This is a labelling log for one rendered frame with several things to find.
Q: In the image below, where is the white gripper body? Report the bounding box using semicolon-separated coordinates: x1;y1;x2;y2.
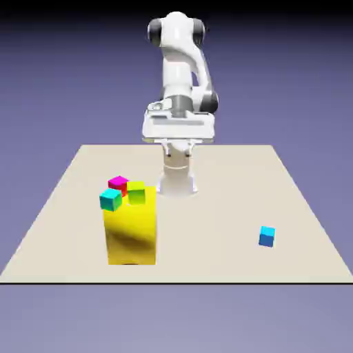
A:
141;110;216;145

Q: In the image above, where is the small lime green cube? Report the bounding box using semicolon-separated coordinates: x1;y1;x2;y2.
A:
126;180;146;206

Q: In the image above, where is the small magenta cube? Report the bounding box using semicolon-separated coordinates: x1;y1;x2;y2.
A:
108;175;130;198

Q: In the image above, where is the small teal cube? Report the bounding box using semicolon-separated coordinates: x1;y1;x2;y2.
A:
99;188;123;212

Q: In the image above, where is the small blue cube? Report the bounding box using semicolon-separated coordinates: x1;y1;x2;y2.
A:
258;225;276;248

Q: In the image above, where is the large yellow box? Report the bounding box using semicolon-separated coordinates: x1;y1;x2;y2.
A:
103;185;157;266

